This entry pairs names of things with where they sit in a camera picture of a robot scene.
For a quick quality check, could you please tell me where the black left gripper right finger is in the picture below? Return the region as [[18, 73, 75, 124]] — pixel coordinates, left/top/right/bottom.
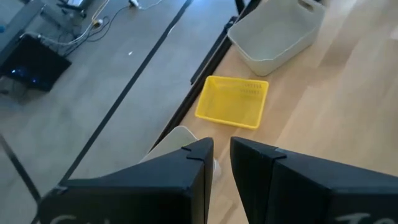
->
[[229, 136, 398, 224]]

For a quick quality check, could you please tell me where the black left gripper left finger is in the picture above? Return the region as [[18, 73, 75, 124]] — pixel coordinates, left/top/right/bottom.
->
[[37, 136, 215, 224]]

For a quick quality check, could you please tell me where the yellow slotted plastic basket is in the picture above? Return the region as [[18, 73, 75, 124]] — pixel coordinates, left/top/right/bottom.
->
[[195, 75, 270, 130]]

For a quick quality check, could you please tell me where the black computer case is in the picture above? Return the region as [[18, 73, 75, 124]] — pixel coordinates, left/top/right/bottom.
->
[[0, 33, 72, 93]]

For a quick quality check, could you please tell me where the black aluminium table frame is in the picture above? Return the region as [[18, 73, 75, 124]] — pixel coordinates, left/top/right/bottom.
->
[[149, 0, 264, 153]]

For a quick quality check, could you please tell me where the thin black cable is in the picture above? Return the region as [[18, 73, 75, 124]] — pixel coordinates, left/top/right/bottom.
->
[[58, 5, 131, 57]]

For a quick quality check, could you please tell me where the yellow cable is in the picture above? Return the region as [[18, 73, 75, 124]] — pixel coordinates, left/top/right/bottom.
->
[[79, 0, 110, 41]]

